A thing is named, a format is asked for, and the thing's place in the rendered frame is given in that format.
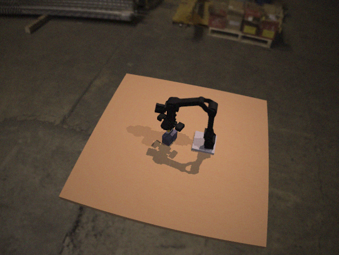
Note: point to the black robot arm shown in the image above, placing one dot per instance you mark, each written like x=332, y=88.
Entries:
x=172, y=106

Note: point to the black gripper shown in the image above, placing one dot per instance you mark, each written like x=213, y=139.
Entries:
x=178, y=126

